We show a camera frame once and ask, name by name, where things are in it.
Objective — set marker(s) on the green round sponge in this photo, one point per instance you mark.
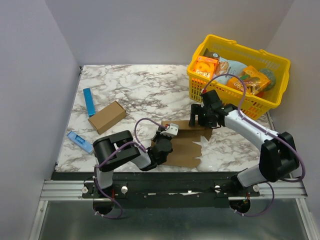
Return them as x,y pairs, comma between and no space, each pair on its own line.
271,76

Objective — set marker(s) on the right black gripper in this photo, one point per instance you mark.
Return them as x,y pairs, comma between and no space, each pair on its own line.
200,115

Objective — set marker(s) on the brown cardboard box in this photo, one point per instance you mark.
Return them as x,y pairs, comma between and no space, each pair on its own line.
106,118
186,148

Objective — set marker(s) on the long blue box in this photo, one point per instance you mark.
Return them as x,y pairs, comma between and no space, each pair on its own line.
89,102

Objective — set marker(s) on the orange snack box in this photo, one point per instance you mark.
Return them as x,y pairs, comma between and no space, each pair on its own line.
205,66

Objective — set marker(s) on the aluminium frame rail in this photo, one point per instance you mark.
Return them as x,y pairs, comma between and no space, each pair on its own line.
60,190

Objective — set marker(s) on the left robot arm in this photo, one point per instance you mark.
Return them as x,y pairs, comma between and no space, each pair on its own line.
115,150

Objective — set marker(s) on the light blue chips bag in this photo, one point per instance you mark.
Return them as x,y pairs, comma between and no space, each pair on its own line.
226,68

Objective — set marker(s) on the orange gummy candy bag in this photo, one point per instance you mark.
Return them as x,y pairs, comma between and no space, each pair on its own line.
254,81

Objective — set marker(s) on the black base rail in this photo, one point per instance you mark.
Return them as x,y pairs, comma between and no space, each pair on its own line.
160,190

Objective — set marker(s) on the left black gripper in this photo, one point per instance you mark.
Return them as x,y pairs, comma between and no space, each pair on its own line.
160,135

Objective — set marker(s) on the folded brown cardboard box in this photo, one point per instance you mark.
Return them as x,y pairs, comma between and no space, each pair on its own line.
106,118

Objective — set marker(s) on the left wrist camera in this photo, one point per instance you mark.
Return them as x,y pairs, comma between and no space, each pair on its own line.
171,130

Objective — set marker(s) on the dark snack packet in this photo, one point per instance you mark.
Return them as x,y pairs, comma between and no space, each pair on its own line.
210,54

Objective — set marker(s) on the small blue box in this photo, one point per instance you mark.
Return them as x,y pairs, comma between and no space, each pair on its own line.
80,142

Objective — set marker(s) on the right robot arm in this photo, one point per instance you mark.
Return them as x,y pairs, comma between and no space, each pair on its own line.
278,155

